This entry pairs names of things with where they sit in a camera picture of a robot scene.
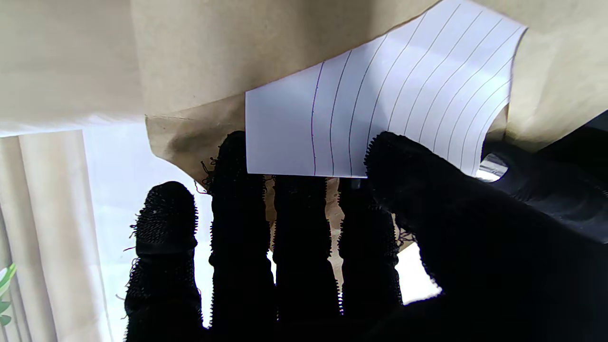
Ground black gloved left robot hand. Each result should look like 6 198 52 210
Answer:
477 112 608 244

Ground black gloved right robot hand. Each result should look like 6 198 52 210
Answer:
124 131 608 342

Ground white lined letter paper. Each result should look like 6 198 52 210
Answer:
245 0 528 179

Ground brown kraft paper envelope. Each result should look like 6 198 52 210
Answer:
0 0 608 266

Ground white sheer curtain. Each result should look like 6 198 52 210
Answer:
0 123 219 342

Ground dark green plant leaves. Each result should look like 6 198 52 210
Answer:
0 264 18 328

